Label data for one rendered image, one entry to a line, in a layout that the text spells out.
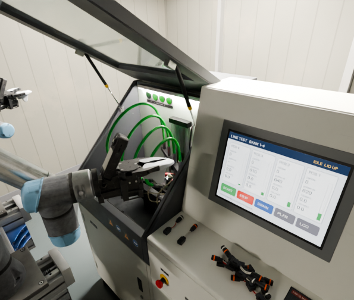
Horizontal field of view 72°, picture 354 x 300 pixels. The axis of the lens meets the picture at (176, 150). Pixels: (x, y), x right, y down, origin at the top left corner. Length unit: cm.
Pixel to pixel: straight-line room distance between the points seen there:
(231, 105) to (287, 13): 210
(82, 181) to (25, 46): 252
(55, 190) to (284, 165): 68
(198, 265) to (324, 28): 241
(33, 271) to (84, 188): 51
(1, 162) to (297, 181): 85
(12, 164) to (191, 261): 68
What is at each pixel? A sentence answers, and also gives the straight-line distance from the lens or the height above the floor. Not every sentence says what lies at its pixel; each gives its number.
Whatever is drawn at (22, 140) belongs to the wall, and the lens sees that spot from 317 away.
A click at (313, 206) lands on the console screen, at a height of 126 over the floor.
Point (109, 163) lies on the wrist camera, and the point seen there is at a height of 149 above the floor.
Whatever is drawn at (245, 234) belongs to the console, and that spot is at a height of 104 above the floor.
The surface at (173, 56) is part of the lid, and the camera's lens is 86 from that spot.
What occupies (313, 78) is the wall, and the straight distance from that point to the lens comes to 290.
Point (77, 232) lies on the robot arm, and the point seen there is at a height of 131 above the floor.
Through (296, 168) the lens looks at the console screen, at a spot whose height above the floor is 136.
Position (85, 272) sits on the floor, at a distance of 233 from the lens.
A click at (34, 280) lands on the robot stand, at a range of 103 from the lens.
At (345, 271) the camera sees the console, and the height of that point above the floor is 111.
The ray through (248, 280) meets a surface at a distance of 98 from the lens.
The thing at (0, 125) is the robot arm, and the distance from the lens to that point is 142.
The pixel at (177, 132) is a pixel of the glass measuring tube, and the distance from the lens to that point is 142.
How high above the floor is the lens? 179
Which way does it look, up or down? 28 degrees down
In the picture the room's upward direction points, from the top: 2 degrees counter-clockwise
